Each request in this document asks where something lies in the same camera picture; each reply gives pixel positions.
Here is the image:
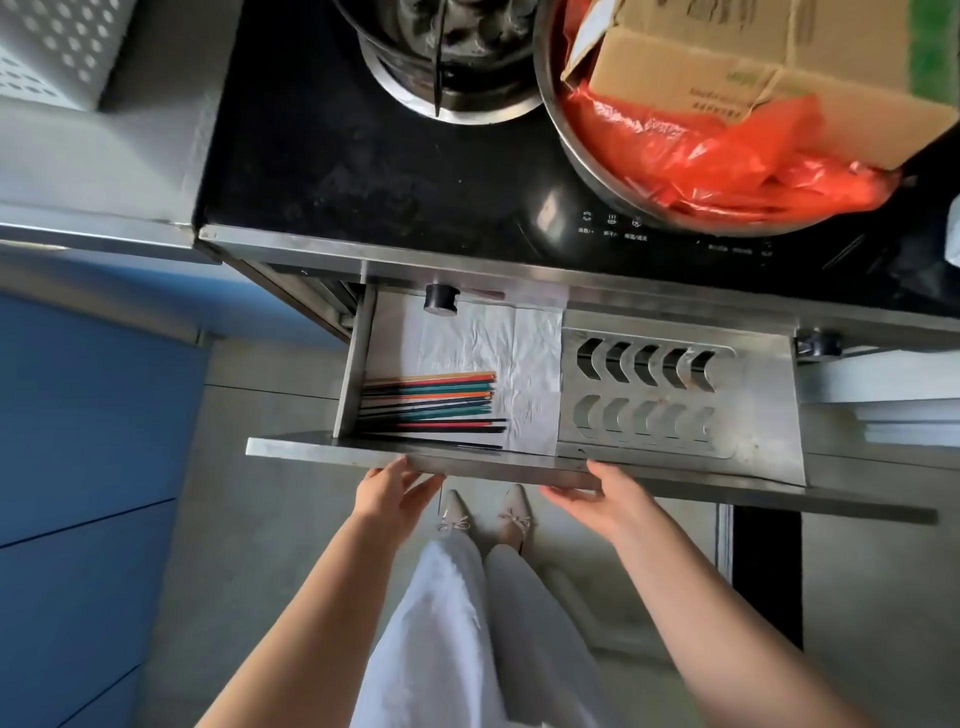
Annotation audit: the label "person's right hand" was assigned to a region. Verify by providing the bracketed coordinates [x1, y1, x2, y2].
[540, 459, 663, 550]

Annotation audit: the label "person's left hand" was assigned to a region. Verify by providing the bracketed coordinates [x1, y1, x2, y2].
[351, 456, 448, 546]

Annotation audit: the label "stainless steel drawer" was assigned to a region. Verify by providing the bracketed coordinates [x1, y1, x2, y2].
[245, 281, 939, 526]

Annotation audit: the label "person's right forearm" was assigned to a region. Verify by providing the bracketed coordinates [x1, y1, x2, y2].
[611, 514, 880, 728]

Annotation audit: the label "person's left forearm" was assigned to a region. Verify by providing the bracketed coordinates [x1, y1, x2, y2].
[196, 514, 410, 728]

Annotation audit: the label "beige left shoe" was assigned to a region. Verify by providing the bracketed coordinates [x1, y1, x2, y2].
[437, 489, 478, 538]

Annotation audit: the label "beige shoe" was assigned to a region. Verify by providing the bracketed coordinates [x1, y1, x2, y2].
[437, 489, 478, 538]
[495, 483, 536, 557]

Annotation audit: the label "beige right shoe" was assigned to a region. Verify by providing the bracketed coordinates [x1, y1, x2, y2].
[495, 483, 536, 557]

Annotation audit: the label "bundle of coloured chopsticks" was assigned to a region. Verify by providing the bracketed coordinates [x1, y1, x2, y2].
[357, 371, 509, 452]

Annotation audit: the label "perforated steel cover plate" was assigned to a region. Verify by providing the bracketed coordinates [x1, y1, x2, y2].
[558, 327, 740, 459]

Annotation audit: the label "white paper drawer liner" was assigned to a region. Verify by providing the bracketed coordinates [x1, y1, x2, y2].
[363, 291, 565, 456]

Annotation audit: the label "white trousers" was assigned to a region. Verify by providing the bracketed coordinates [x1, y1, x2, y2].
[348, 535, 625, 728]

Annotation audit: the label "blue cabinet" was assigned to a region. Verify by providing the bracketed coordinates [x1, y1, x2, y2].
[0, 291, 213, 728]

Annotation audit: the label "large steel basin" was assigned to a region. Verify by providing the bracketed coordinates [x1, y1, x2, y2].
[531, 0, 918, 240]

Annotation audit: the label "black glass cooktop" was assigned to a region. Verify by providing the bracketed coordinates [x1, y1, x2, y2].
[193, 0, 960, 320]

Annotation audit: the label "red plastic bag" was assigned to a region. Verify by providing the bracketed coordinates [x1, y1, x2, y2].
[558, 0, 901, 228]

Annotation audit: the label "steel cooking pot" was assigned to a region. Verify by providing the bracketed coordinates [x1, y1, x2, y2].
[330, 0, 549, 126]

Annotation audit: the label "brown cardboard box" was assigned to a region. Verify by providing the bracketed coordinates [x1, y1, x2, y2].
[561, 0, 960, 171]

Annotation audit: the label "white perforated plastic basket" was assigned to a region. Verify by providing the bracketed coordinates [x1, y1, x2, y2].
[0, 0, 140, 114]

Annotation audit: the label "green packet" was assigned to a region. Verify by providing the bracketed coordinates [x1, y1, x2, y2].
[908, 0, 960, 108]

